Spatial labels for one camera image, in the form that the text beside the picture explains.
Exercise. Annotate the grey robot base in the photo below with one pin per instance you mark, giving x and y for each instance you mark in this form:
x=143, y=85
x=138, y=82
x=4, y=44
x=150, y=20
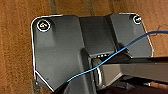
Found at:
x=60, y=50

